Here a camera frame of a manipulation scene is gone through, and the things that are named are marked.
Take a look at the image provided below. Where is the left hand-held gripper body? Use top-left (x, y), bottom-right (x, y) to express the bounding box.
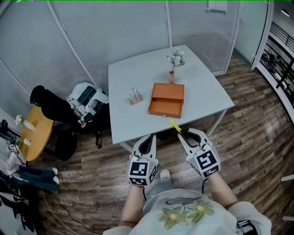
top-left (127, 153), bottom-right (159, 187)

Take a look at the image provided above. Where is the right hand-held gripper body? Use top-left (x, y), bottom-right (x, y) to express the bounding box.
top-left (185, 147), bottom-right (221, 179)

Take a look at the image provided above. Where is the orange box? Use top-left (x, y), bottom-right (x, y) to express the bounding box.
top-left (147, 83), bottom-right (185, 119)

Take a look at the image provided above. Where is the person's right forearm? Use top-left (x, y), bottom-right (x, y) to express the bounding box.
top-left (207, 172), bottom-right (240, 210)

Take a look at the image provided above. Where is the person's left forearm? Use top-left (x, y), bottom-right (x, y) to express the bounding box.
top-left (120, 183), bottom-right (148, 228)

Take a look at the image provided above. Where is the person's grey trouser leg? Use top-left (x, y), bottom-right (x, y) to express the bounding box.
top-left (146, 177), bottom-right (175, 203)

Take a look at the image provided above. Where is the wooden test tube rack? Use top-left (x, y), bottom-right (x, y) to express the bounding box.
top-left (128, 87), bottom-right (144, 106)

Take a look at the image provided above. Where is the person's flower print shirt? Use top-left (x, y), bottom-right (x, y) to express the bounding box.
top-left (102, 188), bottom-right (272, 235)

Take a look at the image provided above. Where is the white bag with items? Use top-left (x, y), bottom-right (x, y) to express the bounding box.
top-left (66, 82), bottom-right (110, 123)

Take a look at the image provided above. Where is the pale blue flower bunch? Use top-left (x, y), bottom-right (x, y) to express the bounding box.
top-left (166, 47), bottom-right (187, 73)

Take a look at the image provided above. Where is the black chair with jacket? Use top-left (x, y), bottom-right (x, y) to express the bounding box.
top-left (29, 85), bottom-right (80, 162)

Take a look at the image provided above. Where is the round wooden side table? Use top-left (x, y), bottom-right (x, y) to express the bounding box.
top-left (20, 105), bottom-right (55, 162)

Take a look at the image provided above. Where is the black metal shelf rack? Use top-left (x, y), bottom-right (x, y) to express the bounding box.
top-left (259, 21), bottom-right (294, 102)

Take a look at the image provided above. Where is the white vase with pink flower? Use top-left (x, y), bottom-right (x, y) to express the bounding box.
top-left (14, 114), bottom-right (36, 132)

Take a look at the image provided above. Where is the black tripod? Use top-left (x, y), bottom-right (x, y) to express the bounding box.
top-left (0, 119), bottom-right (20, 144)

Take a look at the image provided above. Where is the white paper sheet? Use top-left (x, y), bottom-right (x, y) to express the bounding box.
top-left (207, 0), bottom-right (227, 12)

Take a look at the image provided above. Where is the thin floor cable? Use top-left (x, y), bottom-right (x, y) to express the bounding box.
top-left (40, 190), bottom-right (103, 235)

